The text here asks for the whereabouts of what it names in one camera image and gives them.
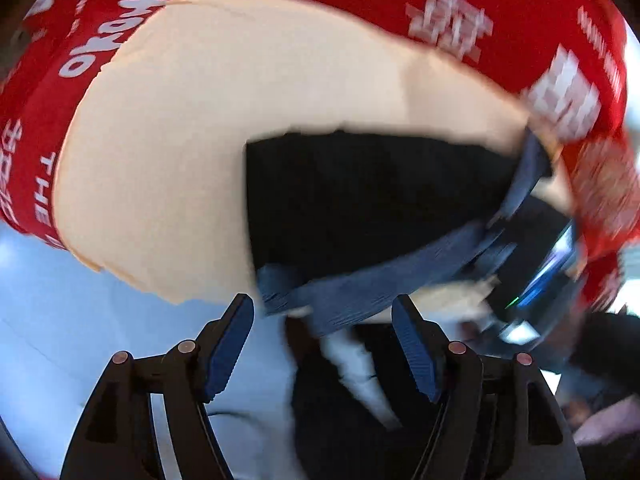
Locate cream seat cushion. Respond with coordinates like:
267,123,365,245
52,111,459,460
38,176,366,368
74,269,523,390
53,0,573,304

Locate operator right hand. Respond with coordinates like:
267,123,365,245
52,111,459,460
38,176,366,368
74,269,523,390
574,394,640,446

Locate red sofa cover with characters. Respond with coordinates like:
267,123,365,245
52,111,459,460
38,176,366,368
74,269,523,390
1,0,639,300

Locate black pants with blue trim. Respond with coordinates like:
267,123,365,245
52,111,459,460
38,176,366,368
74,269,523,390
244,130,552,335

